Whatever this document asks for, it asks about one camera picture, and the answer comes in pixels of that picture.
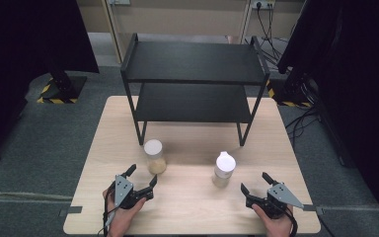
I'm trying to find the black cables on floor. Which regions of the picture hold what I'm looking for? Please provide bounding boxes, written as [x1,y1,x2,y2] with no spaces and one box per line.
[284,83,322,149]

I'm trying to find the black two-tier metal rack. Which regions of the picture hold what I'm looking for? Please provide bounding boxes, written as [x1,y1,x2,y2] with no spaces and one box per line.
[120,33,271,147]

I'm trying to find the clear jar with white lid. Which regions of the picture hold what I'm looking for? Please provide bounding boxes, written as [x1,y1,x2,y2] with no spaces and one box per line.
[143,138,168,176]

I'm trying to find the right hand-held gripper cable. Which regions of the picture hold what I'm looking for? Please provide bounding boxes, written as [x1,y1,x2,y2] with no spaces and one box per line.
[285,208,299,237]

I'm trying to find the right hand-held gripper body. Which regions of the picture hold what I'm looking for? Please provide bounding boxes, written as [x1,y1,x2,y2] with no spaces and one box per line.
[245,183,305,220]

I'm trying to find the person's right hand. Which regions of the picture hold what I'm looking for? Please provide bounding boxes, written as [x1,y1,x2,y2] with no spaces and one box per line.
[251,203,294,237]

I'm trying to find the black stand base with hazard tape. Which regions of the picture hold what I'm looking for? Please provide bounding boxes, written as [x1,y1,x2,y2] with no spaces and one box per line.
[265,76,314,109]
[37,70,89,105]

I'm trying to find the black curtain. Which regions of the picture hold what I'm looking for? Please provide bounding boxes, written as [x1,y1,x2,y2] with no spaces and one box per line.
[0,0,101,169]
[276,0,379,233]

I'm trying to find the grey tape strip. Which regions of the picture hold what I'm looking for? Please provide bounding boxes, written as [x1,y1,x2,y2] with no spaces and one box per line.
[58,205,84,218]
[302,203,324,215]

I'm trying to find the wall socket with black plugs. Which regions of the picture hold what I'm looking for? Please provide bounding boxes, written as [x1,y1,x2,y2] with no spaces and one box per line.
[251,0,276,10]

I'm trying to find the black cables from wall socket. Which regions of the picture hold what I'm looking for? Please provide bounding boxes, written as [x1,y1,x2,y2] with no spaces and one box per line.
[245,4,292,68]

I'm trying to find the hand-held gripper cable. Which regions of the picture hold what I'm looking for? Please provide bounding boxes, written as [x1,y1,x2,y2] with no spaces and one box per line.
[102,182,116,237]
[285,208,299,237]

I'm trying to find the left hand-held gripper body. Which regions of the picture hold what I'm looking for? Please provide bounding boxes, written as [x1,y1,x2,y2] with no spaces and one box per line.
[113,175,155,210]

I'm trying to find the clear bottle with white spout lid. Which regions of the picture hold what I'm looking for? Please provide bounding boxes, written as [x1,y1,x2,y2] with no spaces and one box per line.
[211,150,237,189]

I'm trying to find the person's left hand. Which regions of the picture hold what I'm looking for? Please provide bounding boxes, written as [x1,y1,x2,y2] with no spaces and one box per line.
[102,189,147,237]

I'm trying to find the left hand-held gripper cable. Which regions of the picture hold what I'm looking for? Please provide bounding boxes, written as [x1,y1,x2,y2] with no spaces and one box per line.
[102,182,116,237]

